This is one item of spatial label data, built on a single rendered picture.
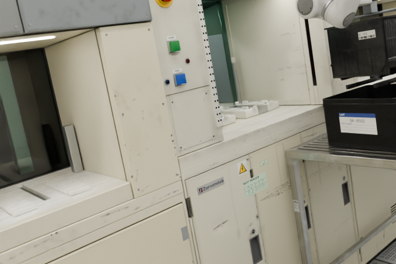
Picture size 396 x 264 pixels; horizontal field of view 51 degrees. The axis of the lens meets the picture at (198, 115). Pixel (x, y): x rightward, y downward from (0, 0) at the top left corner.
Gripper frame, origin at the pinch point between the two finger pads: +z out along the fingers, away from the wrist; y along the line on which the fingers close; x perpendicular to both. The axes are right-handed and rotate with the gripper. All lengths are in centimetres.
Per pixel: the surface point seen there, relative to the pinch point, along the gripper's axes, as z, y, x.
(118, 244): -95, -20, -55
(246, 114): -22, -47, -36
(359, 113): -14.5, 1.1, -36.8
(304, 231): -24, -22, -81
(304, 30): 4.6, -33.2, -6.5
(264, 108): -11, -48, -36
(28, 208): -114, -26, -39
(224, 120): -34, -46, -36
